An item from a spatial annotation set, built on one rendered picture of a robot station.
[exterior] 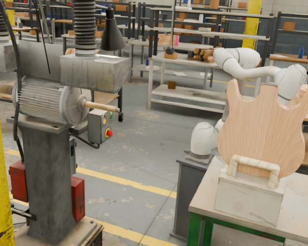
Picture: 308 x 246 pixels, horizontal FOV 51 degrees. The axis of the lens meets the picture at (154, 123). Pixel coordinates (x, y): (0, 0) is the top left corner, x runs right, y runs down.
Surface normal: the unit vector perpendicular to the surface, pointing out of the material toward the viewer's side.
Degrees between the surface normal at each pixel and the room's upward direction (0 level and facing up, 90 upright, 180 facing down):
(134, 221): 0
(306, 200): 0
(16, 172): 90
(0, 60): 90
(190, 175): 90
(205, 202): 0
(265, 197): 90
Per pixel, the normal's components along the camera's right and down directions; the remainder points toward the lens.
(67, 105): 0.65, 0.24
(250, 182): 0.05, -0.93
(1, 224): 0.93, 0.18
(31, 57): -0.36, 0.32
